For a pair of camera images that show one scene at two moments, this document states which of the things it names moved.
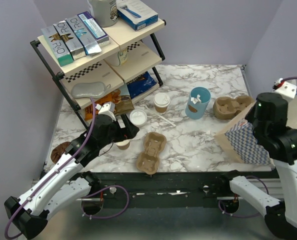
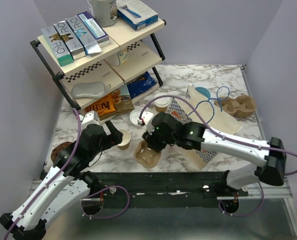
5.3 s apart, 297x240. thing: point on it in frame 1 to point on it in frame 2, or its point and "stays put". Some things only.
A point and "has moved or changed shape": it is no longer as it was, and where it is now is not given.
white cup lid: [161, 100] stays put
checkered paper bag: [237, 139] to [173, 106]
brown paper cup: [123, 145] stays put
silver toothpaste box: [70, 40] stays put
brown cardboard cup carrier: [148, 161] has moved or changed shape
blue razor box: [135, 13] stays put
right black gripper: [249, 116] to [149, 136]
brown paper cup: [161, 105] stays put
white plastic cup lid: [138, 117] stays put
